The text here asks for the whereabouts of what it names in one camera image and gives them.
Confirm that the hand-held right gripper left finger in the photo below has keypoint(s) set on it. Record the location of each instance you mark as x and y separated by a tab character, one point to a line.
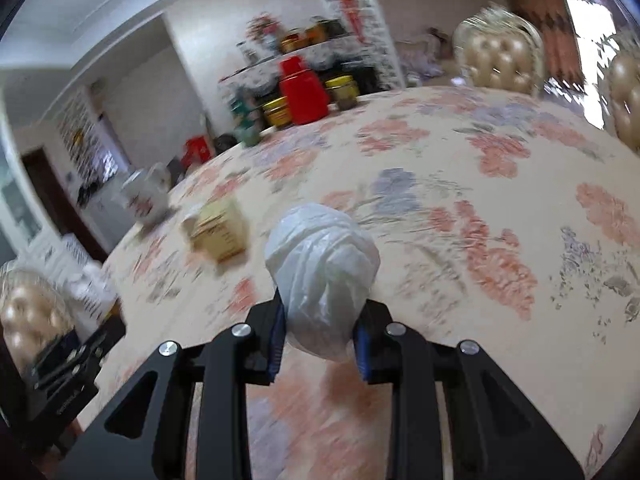
277	340

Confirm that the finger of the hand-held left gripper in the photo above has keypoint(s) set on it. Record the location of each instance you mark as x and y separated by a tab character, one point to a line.
85	347

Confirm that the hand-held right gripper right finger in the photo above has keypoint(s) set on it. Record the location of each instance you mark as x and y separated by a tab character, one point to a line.
361	350

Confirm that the white plastic bag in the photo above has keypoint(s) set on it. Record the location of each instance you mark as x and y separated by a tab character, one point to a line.
320	270

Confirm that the tufted beige chair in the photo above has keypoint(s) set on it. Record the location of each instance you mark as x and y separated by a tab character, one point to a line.
30	320
625	95
500	60

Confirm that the small cardboard box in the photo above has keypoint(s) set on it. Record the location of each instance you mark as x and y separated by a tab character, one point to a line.
220	232

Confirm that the white floral teapot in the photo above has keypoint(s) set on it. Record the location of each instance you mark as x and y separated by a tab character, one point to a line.
145	200

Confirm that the floral tablecloth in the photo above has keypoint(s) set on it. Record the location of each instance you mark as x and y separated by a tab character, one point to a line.
450	210

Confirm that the red plastic object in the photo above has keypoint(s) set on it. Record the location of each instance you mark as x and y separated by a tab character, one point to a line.
197	152

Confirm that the green patterned bottle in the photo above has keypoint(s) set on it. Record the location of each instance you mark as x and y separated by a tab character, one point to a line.
247	120

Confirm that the yellow lid glass jar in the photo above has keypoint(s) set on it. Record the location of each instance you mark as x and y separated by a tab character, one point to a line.
277	112
342	92

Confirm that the red thermos jug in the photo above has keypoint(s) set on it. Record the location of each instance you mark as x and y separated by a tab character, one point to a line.
302	92

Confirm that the lace cabinet cover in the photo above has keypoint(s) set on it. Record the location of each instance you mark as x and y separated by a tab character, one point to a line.
250	72

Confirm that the dark cabinet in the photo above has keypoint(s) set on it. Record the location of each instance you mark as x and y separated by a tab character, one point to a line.
362	77

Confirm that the brown handbag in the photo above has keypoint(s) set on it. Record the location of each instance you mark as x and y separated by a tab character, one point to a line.
295	40

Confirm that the white lattice screen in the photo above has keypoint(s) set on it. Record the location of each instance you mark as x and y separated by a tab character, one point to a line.
385	50

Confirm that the pink flower bouquet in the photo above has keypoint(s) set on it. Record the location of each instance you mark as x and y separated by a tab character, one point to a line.
262	25

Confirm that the brown patterned curtain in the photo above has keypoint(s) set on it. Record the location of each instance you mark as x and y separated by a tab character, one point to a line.
540	15

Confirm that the glass balcony door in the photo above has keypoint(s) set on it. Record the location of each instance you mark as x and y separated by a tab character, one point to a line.
595	20

